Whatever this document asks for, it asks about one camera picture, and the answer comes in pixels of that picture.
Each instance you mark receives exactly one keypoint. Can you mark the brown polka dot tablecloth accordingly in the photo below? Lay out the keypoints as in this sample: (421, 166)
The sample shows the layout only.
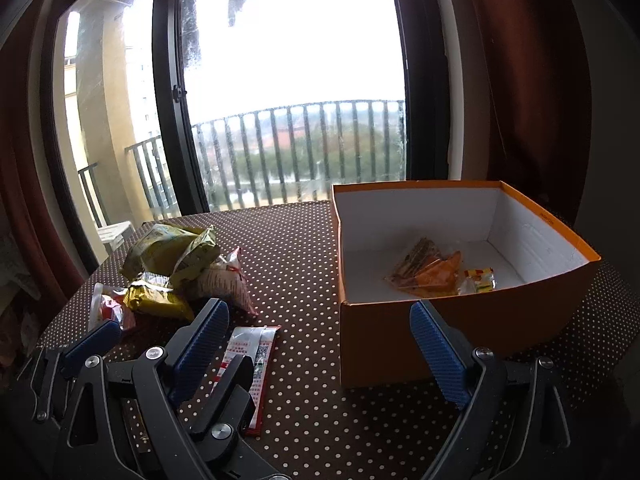
(300, 270)

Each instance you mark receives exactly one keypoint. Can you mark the orange cardboard box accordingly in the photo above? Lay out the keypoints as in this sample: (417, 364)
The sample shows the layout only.
(390, 345)

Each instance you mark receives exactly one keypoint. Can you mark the dark red curtain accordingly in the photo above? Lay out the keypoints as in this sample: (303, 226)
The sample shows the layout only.
(30, 185)
(520, 85)

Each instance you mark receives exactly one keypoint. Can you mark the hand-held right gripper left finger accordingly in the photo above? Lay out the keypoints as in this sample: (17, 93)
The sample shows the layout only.
(200, 350)

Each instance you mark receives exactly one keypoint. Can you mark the red and white snack bag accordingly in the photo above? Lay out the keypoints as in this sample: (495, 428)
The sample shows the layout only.
(227, 285)

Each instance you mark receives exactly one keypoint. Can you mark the black balcony railing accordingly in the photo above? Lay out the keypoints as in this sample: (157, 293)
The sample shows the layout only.
(300, 105)

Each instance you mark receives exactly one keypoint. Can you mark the white outdoor AC unit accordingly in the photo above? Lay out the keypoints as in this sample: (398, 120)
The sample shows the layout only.
(115, 235)

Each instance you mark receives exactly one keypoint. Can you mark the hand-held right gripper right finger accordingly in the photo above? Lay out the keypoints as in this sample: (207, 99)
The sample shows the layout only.
(440, 355)

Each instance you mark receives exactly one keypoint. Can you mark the small yellow red candy packet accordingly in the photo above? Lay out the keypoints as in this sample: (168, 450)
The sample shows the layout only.
(480, 280)

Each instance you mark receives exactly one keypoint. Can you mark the long red white strip packet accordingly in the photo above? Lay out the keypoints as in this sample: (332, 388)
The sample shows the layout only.
(260, 355)

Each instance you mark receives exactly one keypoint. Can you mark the black window frame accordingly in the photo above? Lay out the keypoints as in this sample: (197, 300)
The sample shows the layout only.
(167, 60)

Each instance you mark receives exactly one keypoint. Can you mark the golden snack packet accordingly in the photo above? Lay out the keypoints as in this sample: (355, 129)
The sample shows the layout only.
(155, 300)

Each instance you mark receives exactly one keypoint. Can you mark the red clear snack packet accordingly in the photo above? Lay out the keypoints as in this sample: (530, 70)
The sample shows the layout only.
(110, 310)

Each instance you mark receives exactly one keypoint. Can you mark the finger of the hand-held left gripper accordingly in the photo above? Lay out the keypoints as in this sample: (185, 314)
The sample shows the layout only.
(232, 395)
(92, 347)

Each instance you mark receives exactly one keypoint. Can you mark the yellow comic print snack bag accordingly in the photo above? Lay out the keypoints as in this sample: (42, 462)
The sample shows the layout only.
(197, 257)

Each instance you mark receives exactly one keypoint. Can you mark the orange snack packet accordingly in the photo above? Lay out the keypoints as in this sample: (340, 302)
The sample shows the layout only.
(430, 275)

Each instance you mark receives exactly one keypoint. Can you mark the plain green snack bag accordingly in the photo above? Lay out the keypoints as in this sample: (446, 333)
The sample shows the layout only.
(150, 247)

